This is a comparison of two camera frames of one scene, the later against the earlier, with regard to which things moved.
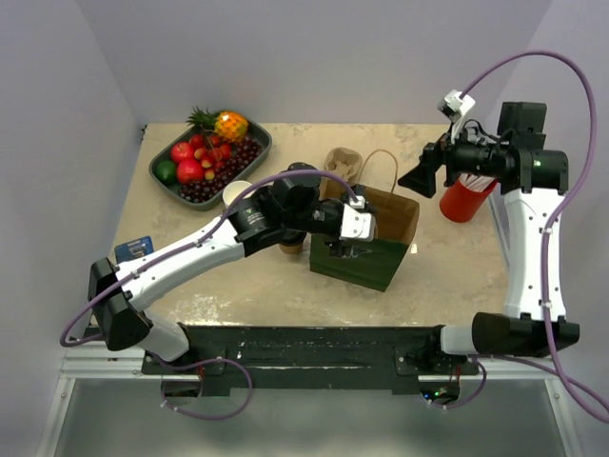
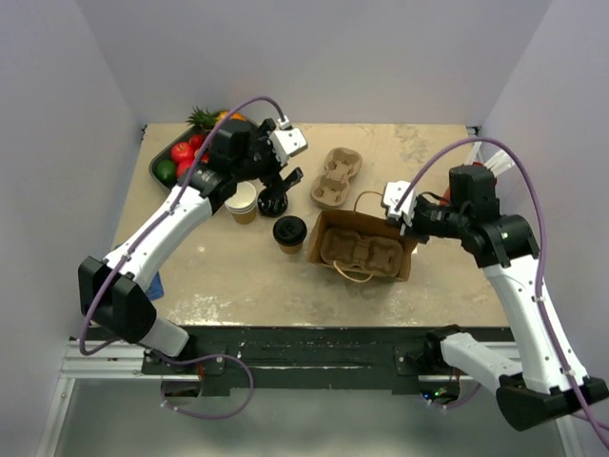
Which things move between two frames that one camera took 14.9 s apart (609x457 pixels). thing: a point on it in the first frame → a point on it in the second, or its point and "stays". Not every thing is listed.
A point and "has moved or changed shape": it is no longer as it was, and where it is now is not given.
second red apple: x=189 y=171 stays
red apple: x=182 y=151 stays
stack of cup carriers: x=343 y=163 stays
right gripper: x=422 y=177 → x=412 y=229
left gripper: x=338 y=248 → x=274 y=179
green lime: x=166 y=170 stays
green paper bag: x=369 y=262 has moved or changed shape
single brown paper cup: x=291 y=249 stays
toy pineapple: x=228 y=125 stays
